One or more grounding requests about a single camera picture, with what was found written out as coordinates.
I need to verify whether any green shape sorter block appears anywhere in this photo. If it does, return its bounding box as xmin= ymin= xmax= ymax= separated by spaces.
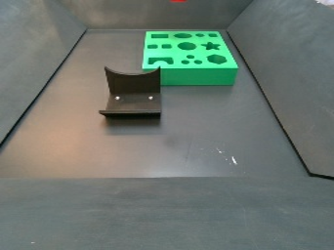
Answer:
xmin=142 ymin=30 xmax=240 ymax=86

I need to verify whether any black curved holder bracket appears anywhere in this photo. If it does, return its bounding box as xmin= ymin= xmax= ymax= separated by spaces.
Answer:
xmin=99 ymin=67 xmax=162 ymax=117

